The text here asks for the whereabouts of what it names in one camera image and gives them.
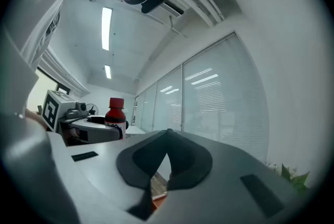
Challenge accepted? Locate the red-capped dark bottle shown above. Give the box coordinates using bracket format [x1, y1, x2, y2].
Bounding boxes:
[104, 97, 127, 140]

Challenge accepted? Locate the person's left forearm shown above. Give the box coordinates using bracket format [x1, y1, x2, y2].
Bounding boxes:
[24, 108, 48, 132]

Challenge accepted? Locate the glass partition with blinds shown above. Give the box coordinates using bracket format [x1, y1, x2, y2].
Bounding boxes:
[132, 31, 270, 164]

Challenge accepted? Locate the person's white shirt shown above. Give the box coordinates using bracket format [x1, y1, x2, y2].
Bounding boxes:
[2, 0, 79, 69]

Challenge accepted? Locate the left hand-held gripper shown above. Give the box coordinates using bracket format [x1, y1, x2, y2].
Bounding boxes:
[41, 89, 124, 147]

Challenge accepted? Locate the green leafy plant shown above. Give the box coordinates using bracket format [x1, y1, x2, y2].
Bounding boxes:
[265, 161, 311, 194]

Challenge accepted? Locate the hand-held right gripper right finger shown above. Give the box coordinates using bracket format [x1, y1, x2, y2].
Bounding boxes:
[153, 128, 309, 224]

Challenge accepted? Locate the long ceiling light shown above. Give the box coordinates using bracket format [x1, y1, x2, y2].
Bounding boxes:
[101, 7, 113, 52]

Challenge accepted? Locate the orange wooden tray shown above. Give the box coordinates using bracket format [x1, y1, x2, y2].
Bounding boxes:
[151, 193, 169, 215]

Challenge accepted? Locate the small desk fan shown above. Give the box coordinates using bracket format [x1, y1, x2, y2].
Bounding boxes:
[85, 103, 99, 115]

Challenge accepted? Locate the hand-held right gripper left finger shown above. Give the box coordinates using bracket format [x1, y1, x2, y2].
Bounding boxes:
[47, 128, 168, 224]

